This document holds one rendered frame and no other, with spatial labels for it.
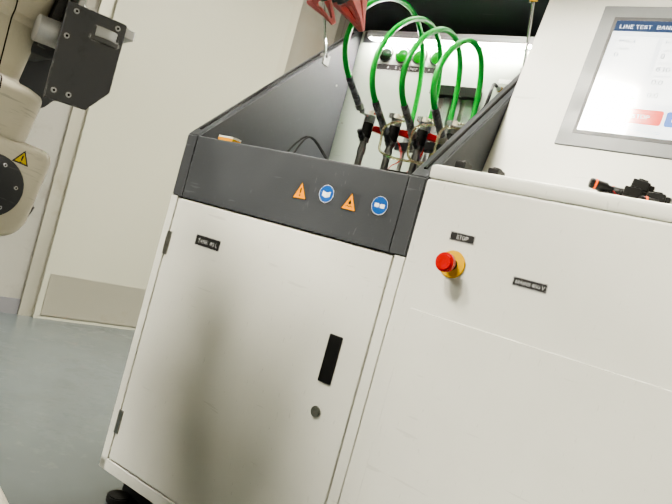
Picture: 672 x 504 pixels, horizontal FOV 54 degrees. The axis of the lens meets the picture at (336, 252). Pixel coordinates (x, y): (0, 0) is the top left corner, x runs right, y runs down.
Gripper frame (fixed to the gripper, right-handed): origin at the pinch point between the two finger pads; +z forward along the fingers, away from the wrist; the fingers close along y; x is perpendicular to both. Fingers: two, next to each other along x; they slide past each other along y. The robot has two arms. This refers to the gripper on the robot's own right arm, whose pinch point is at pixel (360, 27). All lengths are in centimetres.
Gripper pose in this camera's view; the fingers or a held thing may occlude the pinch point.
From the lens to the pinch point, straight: 146.3
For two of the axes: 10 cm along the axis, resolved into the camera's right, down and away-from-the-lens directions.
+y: 7.0, -5.7, 4.4
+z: 3.6, 8.1, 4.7
